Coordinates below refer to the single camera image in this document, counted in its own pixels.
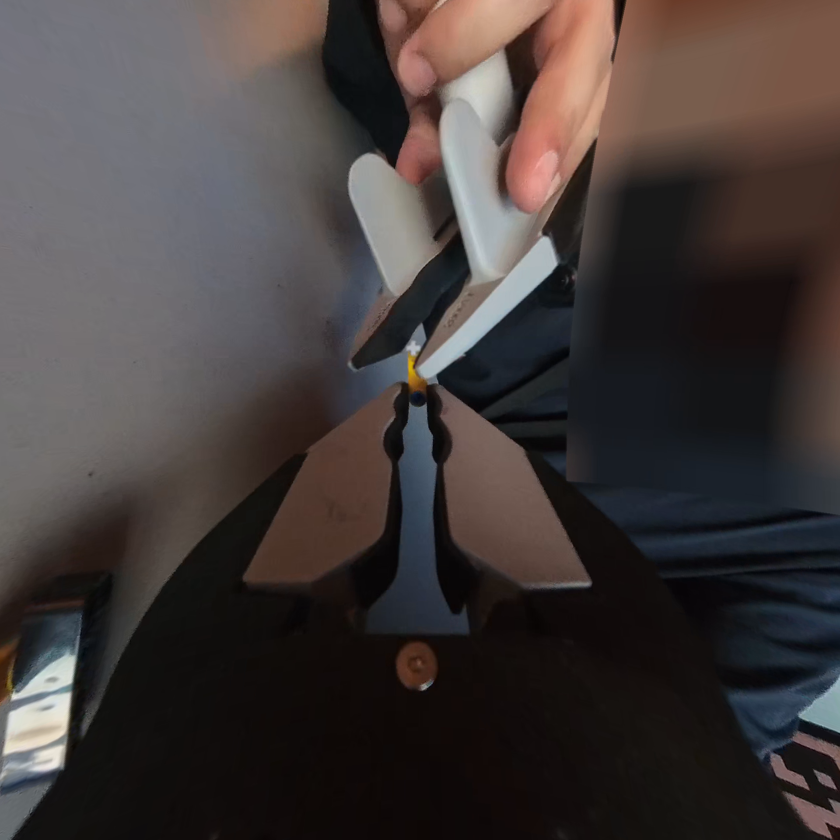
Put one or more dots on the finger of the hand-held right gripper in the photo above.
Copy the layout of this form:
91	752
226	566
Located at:
479	308
400	328

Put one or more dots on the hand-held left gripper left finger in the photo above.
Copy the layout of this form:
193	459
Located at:
328	512

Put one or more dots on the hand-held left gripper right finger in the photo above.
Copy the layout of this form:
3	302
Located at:
512	512

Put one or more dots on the grey axle with yellow connector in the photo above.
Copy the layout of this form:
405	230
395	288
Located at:
416	384

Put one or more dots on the person's right hand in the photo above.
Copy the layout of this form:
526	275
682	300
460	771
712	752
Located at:
551	79

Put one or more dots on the person's black jacket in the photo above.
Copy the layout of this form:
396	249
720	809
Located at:
358	72

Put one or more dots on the shiny metallic object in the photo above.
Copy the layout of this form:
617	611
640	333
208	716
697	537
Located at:
46	682

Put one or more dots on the black and pink patterned mat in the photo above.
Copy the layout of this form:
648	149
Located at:
810	781

